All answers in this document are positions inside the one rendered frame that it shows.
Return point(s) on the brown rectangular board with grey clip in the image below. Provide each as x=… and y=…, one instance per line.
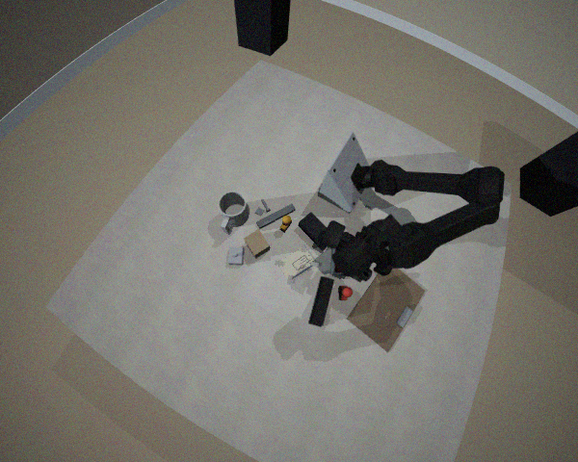
x=387, y=305

